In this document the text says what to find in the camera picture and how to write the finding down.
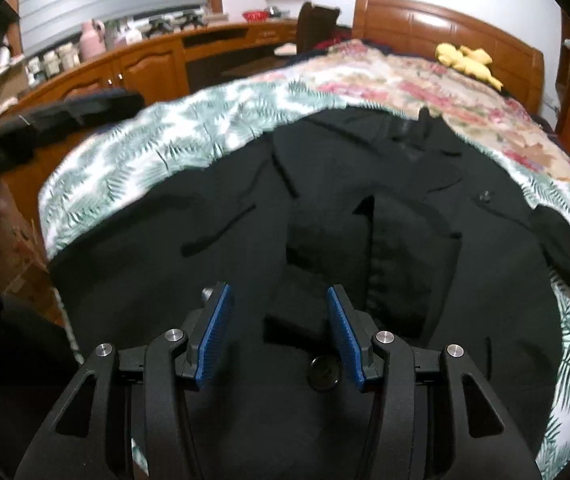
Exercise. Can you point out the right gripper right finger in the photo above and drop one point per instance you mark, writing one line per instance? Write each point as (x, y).
(353, 331)

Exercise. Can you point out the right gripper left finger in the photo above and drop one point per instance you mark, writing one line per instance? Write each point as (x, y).
(204, 332)

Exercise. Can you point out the large black coat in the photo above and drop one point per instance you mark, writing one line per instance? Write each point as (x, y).
(426, 234)

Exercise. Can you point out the leaf and floral bed cover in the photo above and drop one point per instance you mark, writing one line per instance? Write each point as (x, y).
(112, 169)

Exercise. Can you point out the pink jug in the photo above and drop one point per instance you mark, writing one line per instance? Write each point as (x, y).
(92, 40)

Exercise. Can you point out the long wooden desk cabinet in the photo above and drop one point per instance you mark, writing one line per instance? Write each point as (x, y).
(167, 67)

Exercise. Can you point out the yellow plush toy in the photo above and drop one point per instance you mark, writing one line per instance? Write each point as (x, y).
(471, 63)

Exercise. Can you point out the red basket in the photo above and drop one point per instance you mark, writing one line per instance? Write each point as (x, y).
(255, 16)

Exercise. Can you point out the dark wooden chair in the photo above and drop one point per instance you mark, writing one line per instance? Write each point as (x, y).
(315, 24)

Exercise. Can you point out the wooden headboard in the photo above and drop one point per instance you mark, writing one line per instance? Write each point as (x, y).
(416, 28)

